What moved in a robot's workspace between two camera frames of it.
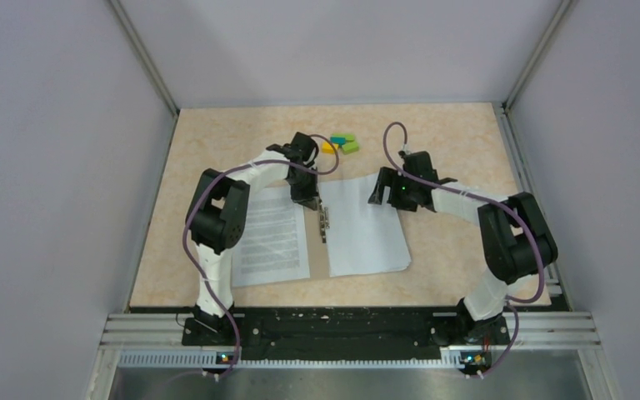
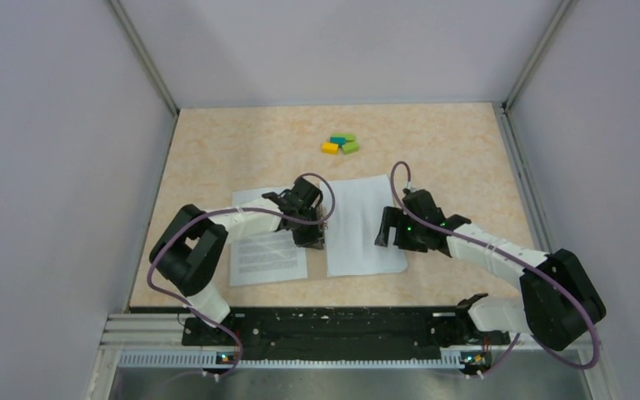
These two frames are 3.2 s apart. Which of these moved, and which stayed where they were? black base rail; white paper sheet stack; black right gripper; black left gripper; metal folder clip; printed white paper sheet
Moved: black right gripper; black left gripper
Stayed: metal folder clip; black base rail; white paper sheet stack; printed white paper sheet
